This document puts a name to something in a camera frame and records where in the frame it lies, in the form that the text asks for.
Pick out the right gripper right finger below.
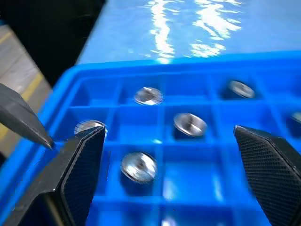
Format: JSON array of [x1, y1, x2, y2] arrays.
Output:
[[234, 125, 301, 226]]

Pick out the small metal nut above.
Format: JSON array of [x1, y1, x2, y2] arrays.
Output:
[[74, 120, 108, 137]]

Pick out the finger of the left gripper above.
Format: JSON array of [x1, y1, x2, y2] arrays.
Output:
[[0, 82, 54, 149]]

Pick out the blue plastic compartment tray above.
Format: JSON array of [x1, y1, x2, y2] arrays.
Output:
[[0, 50, 301, 226]]

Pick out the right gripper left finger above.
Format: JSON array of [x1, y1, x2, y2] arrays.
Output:
[[4, 124, 106, 226]]

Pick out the metal roller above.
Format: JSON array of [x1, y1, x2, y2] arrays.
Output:
[[134, 86, 163, 106], [173, 113, 208, 137], [290, 112, 301, 128], [120, 151, 158, 183], [228, 80, 256, 99]]

